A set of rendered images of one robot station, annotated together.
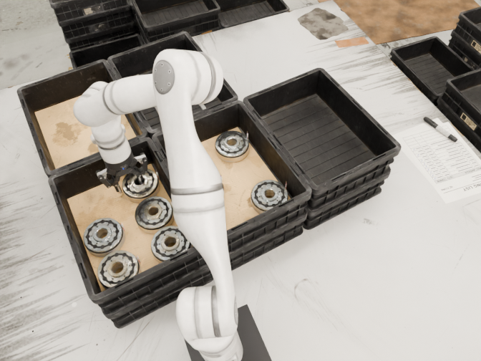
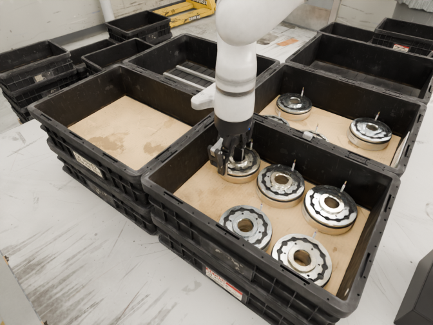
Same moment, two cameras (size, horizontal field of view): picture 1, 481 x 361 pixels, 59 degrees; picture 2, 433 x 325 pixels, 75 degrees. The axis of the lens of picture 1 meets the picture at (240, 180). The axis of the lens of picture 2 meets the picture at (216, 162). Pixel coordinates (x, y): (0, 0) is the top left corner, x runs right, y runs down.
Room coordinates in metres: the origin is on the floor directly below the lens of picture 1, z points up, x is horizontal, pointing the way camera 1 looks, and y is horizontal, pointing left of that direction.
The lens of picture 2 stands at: (0.32, 0.55, 1.32)
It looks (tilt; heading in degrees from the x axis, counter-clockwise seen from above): 45 degrees down; 333
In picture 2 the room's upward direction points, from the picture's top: straight up
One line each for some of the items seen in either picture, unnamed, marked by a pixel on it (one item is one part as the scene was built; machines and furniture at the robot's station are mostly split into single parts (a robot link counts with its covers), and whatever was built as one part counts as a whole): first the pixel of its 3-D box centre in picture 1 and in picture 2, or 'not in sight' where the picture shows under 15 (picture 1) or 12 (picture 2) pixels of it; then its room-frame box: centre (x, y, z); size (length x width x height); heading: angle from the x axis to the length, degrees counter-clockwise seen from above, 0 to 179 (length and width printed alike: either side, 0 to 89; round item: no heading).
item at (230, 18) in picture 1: (247, 30); not in sight; (2.18, -0.07, 0.31); 0.40 x 0.30 x 0.34; 111
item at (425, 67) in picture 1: (429, 81); not in sight; (1.74, -1.04, 0.26); 0.40 x 0.30 x 0.23; 21
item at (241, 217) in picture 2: (101, 233); (245, 226); (0.55, 0.37, 0.86); 0.05 x 0.05 x 0.01
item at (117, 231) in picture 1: (102, 234); (245, 227); (0.55, 0.37, 0.86); 0.10 x 0.10 x 0.01
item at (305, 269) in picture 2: (117, 268); (301, 258); (0.45, 0.32, 0.86); 0.05 x 0.05 x 0.01
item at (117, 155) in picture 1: (110, 139); (226, 93); (0.72, 0.32, 1.04); 0.11 x 0.09 x 0.06; 25
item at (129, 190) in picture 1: (139, 182); (238, 159); (0.71, 0.29, 0.86); 0.10 x 0.10 x 0.01
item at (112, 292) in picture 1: (124, 210); (269, 182); (0.58, 0.30, 0.92); 0.40 x 0.30 x 0.02; 27
